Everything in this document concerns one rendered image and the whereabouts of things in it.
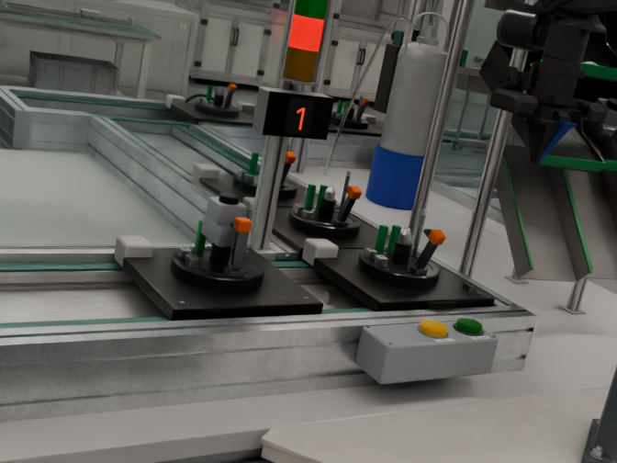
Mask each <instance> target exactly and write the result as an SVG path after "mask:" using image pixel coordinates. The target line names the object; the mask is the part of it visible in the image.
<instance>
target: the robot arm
mask: <svg viewBox="0 0 617 463"><path fill-rule="evenodd" d="M615 10H617V0H538V1H537V2H536V3H535V4H534V5H533V6H532V5H528V4H526V3H524V2H519V1H514V0H512V1H511V4H510V8H509V9H508V10H506V11H505V13H504V14H503V15H502V17H501V19H500V21H499V22H498V25H497V40H498V42H499V44H500V45H502V46H506V47H511V48H514V49H519V50H523V51H530V52H538V51H540V50H541V49H542V48H543V47H544V51H543V55H542V59H541V61H540V62H538V61H534V62H532V63H531V68H530V70H529V72H519V71H518V69H517V68H516V67H512V66H505V67H502V69H501V72H500V75H499V88H498V89H496V90H495V91H494V92H493V93H492V95H491V99H490V102H489V104H490V105H491V106H492V107H496V108H499V109H502V110H505V111H508V112H511V113H514V114H517V116H519V117H522V120H523V121H524V123H525V125H526V127H527V132H528V139H529V149H530V160H531V163H532V164H539V163H540V162H541V161H542V160H543V159H544V158H545V156H546V155H547V154H548V153H549V152H550V151H551V150H552V149H553V148H554V146H555V145H556V144H557V143H558V142H559V141H560V140H561V139H562V138H563V137H564V136H565V135H566V134H567V132H568V131H569V130H570V129H571V128H575V127H576V126H577V124H576V123H572V122H570V120H571V117H570V116H575V117H579V118H582V119H586V120H588V121H589V122H590V123H599V124H602V123H604V120H605V118H606V114H607V112H606V109H605V107H604V106H603V105H600V104H596V103H593V102H589V101H587V100H583V99H577V98H573V95H574V92H575V88H576V84H577V81H578V78H585V74H586V72H585V71H581V70H580V68H581V64H582V61H583V57H584V54H585V50H586V47H587V43H588V40H589V33H590V32H593V31H594V32H598V34H600V33H605V32H606V28H605V27H604V26H603V25H602V24H601V22H600V19H599V16H598V15H595V14H591V13H603V12H610V11H615ZM578 13H584V14H589V15H588V16H586V17H575V15H576V14H578ZM555 16H561V17H563V18H562V19H561V20H560V21H556V20H554V18H555Z"/></svg>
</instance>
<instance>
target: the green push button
mask: <svg viewBox="0 0 617 463"><path fill-rule="evenodd" d="M455 327H456V328H457V329H458V330H460V331H462V332H465V333H471V334H480V333H482V329H483V326H482V324H481V323H480V322H478V321H475V320H472V319H468V318H460V319H458V320H457V321H456V325H455Z"/></svg>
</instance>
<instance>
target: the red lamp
mask: <svg viewBox="0 0 617 463"><path fill-rule="evenodd" d="M323 26H324V20H323V19H316V18H312V17H303V16H299V15H293V21H292V27H291V31H290V37H289V42H288V45H289V46H290V47H294V48H298V49H302V50H307V51H319V49H320V41H321V35H322V31H323Z"/></svg>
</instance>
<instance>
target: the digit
mask: <svg viewBox="0 0 617 463"><path fill-rule="evenodd" d="M315 101H316V99H308V98H300V97H292V96H291V97H290V100H289V105H288V111H287V115H286V125H285V130H284V134H296V135H307V136H309V131H310V125H311V121H312V116H313V110H314V106H315Z"/></svg>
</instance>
